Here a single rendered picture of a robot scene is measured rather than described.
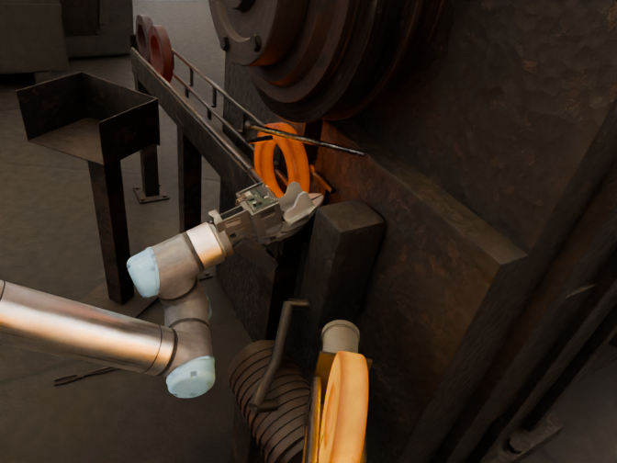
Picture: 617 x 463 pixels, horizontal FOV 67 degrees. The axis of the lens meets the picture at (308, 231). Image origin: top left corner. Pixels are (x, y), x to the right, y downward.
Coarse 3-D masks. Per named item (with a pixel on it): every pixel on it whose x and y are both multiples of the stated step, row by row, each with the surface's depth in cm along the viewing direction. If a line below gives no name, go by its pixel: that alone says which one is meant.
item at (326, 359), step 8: (320, 352) 64; (328, 352) 64; (320, 360) 64; (328, 360) 64; (368, 360) 64; (320, 368) 65; (328, 368) 65; (368, 368) 64; (320, 376) 66; (328, 376) 65; (312, 384) 66; (320, 392) 67; (320, 400) 68
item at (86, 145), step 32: (32, 96) 117; (64, 96) 126; (96, 96) 130; (128, 96) 125; (32, 128) 121; (64, 128) 129; (96, 128) 130; (128, 128) 115; (96, 160) 114; (96, 192) 131; (128, 256) 149; (96, 288) 160; (128, 288) 155
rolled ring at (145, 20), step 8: (144, 16) 164; (136, 24) 172; (144, 24) 162; (152, 24) 163; (136, 32) 174; (144, 32) 164; (136, 40) 177; (144, 40) 176; (144, 48) 176; (144, 56) 175
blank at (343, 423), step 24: (336, 360) 60; (360, 360) 56; (336, 384) 56; (360, 384) 53; (336, 408) 52; (360, 408) 51; (336, 432) 50; (360, 432) 50; (336, 456) 50; (360, 456) 50
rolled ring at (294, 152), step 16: (272, 128) 91; (288, 128) 90; (256, 144) 99; (272, 144) 97; (288, 144) 87; (256, 160) 100; (272, 160) 100; (288, 160) 88; (304, 160) 87; (272, 176) 101; (288, 176) 89; (304, 176) 88
